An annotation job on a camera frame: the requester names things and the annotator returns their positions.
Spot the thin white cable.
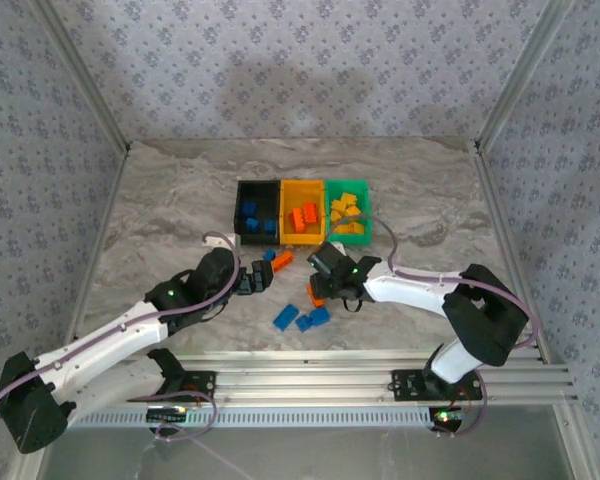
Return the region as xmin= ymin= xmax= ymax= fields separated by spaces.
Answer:
xmin=185 ymin=433 xmax=254 ymax=480

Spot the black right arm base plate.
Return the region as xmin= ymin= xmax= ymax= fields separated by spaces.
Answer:
xmin=390 ymin=368 xmax=484 ymax=402

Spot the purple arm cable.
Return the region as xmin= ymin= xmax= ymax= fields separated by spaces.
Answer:
xmin=0 ymin=230 xmax=244 ymax=421
xmin=323 ymin=214 xmax=539 ymax=366

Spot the black plastic bin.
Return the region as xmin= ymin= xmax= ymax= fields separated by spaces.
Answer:
xmin=234 ymin=179 xmax=283 ymax=247

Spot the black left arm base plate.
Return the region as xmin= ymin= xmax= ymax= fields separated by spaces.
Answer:
xmin=167 ymin=370 xmax=217 ymax=404

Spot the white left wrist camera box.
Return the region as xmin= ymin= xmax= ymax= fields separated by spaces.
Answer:
xmin=202 ymin=232 xmax=244 ymax=250

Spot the long blue lego brick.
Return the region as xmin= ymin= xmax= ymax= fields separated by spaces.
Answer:
xmin=272 ymin=303 xmax=301 ymax=332

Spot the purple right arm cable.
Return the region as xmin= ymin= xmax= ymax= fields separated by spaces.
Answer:
xmin=323 ymin=214 xmax=539 ymax=366

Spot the yellow plastic bin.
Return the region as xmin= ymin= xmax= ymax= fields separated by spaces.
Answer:
xmin=278 ymin=179 xmax=328 ymax=247

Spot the purple right board cable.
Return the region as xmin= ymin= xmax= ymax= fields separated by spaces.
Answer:
xmin=432 ymin=369 xmax=489 ymax=439

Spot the grey slotted cable duct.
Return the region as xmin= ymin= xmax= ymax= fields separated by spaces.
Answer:
xmin=72 ymin=405 xmax=437 ymax=430

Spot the purple left board cable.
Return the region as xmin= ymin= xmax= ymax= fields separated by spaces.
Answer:
xmin=127 ymin=392 xmax=219 ymax=444

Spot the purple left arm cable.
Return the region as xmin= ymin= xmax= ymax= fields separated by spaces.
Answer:
xmin=0 ymin=230 xmax=244 ymax=421

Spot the purple board cable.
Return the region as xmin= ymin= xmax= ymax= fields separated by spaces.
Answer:
xmin=127 ymin=392 xmax=219 ymax=444
xmin=432 ymin=369 xmax=489 ymax=439

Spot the aluminium frame post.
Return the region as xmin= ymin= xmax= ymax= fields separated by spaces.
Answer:
xmin=27 ymin=0 xmax=132 ymax=151
xmin=474 ymin=0 xmax=579 ymax=151

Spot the green plastic bin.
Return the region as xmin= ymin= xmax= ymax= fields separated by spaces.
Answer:
xmin=323 ymin=178 xmax=372 ymax=248

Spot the aluminium table side rail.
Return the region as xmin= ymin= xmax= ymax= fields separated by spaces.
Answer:
xmin=69 ymin=144 xmax=134 ymax=346

